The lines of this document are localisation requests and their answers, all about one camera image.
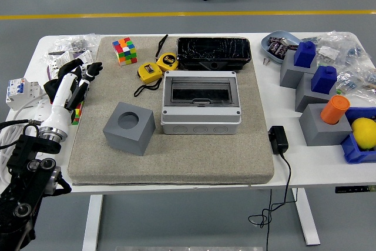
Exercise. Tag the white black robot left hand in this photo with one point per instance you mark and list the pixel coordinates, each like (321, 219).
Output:
(60, 107)

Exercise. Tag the grey block with round hole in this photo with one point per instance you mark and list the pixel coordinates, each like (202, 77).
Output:
(323, 133)
(132, 140)

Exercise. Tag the clear hinged box lid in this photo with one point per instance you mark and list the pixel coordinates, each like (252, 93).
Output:
(199, 92)

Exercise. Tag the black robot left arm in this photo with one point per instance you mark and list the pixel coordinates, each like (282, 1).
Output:
(26, 174)

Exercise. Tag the grey electrical junction box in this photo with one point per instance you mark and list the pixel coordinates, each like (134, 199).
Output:
(199, 121)

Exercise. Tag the blue square battery block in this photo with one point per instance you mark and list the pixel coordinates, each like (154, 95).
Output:
(323, 80)
(305, 55)

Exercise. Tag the orange cylinder battery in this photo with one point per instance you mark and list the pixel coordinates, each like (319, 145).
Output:
(335, 111)

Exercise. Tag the small colourful puzzle cube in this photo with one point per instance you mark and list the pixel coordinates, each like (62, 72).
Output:
(77, 114)

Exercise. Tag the white power strip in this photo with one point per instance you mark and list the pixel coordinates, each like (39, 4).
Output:
(39, 108)

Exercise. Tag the black cloth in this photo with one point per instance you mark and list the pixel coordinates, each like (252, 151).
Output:
(66, 67)

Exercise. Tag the white circuit breaker blue switches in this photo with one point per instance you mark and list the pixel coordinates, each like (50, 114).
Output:
(17, 89)

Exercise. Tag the clear bag of screws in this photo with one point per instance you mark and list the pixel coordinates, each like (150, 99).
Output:
(76, 43)

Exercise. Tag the large colourful puzzle cube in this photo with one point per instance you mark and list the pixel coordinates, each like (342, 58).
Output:
(124, 51)

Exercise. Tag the yellow tape measure photo label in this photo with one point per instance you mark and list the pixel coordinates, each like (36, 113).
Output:
(149, 71)

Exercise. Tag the yellow tape measure 5m print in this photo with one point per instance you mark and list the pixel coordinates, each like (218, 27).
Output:
(167, 61)

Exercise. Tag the white table leg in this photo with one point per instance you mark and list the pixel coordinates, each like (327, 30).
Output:
(307, 218)
(92, 221)

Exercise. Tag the grey-brown mat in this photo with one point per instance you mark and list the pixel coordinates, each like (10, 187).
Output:
(191, 160)

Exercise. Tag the black plastic tray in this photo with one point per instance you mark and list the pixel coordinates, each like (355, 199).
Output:
(211, 49)

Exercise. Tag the small metal screws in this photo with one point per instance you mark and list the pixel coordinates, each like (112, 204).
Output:
(265, 61)

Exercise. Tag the light blue dish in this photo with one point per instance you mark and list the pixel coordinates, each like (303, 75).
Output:
(268, 54)

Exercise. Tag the black power adapter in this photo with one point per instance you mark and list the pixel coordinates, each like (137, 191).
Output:
(278, 139)

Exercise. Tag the dark purple packet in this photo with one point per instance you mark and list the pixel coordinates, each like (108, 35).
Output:
(282, 50)
(273, 46)

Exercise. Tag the grey square holder block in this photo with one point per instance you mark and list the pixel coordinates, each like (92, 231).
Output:
(308, 99)
(289, 76)

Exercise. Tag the clear bag of components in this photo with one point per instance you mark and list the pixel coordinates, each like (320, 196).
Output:
(337, 45)
(355, 80)

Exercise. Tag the blue storage bin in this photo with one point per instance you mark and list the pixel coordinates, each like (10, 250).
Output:
(355, 152)

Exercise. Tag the black table control panel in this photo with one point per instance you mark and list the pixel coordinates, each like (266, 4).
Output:
(352, 189)

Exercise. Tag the yellow lemon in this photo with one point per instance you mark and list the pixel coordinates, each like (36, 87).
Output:
(364, 133)

